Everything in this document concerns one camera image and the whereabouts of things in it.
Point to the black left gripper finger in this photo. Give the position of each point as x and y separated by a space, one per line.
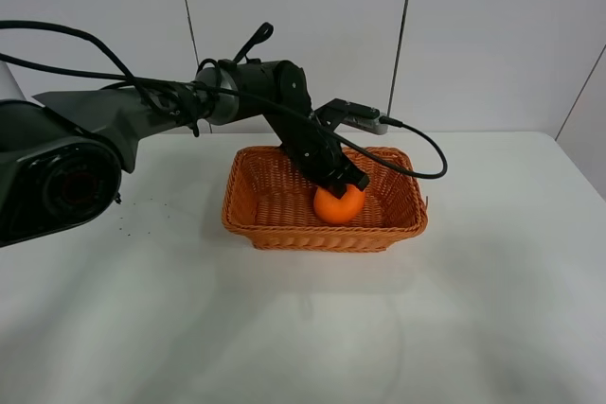
337 189
356 177

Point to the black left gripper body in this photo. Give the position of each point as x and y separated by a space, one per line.
316 155

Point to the orange fruit with stem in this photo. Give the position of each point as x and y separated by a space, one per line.
333 210

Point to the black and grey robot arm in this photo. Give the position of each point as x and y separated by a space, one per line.
63 156

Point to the orange woven plastic basket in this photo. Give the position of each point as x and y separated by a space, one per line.
268 201

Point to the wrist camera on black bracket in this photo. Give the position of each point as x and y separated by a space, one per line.
361 117

